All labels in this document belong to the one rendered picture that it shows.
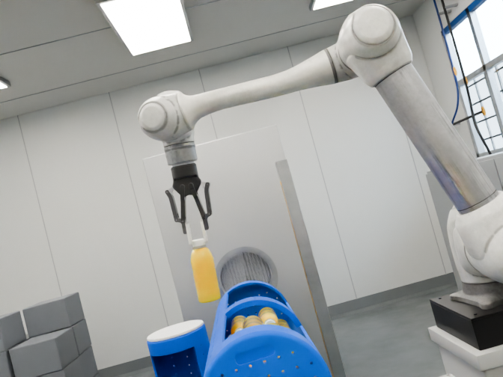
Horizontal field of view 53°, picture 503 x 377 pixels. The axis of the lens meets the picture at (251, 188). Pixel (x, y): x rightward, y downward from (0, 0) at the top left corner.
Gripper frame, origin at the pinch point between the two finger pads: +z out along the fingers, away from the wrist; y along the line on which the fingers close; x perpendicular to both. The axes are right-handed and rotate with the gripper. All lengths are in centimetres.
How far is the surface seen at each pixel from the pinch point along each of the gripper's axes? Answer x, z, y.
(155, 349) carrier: -80, 58, 41
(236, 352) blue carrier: 42.2, 22.0, -9.8
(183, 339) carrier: -79, 55, 28
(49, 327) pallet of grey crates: -288, 87, 189
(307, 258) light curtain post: -102, 33, -36
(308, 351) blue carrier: 41, 25, -25
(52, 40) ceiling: -293, -160, 137
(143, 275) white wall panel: -455, 85, 144
